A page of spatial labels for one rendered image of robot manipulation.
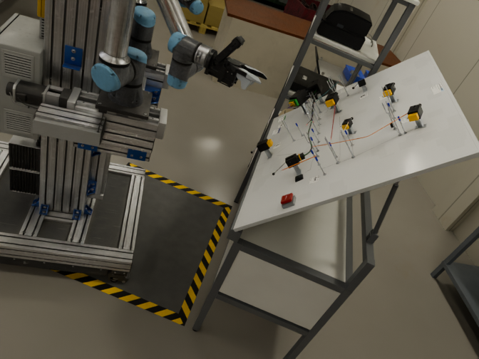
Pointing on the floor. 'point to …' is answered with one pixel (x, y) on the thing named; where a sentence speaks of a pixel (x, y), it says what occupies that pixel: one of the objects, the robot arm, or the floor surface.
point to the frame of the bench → (291, 272)
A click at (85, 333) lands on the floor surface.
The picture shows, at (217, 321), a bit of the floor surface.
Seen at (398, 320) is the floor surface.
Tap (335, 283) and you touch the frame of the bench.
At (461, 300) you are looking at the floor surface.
